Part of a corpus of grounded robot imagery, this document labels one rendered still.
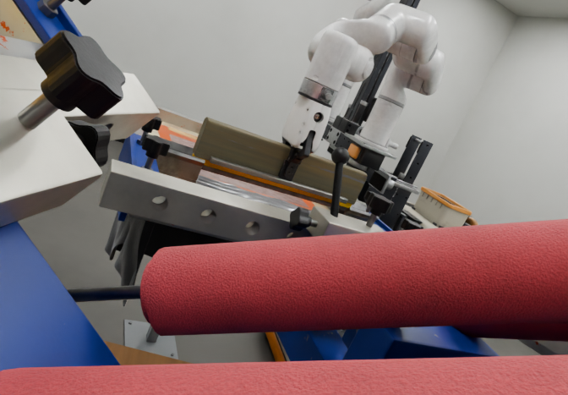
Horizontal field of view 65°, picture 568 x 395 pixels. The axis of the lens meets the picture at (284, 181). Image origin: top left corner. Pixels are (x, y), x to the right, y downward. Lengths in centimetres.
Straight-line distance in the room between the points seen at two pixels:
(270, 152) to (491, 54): 544
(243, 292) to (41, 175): 11
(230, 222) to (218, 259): 39
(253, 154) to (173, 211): 31
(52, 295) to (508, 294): 22
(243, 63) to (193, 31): 57
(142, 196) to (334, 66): 46
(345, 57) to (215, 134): 29
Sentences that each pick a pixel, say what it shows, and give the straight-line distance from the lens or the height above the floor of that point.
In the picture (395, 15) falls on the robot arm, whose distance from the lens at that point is 113.
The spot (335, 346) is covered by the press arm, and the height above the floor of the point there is 92.
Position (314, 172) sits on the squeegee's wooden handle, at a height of 107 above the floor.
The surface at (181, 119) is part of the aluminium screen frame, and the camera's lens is 142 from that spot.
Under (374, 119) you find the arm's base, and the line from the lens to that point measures 153.
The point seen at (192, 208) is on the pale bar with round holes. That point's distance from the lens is 61.
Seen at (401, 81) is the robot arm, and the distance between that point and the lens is 154.
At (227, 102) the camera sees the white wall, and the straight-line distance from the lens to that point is 468.
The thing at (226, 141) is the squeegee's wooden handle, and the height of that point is 107.
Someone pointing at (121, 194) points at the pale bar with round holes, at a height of 101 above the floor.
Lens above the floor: 123
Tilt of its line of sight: 12 degrees down
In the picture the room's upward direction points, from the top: 24 degrees clockwise
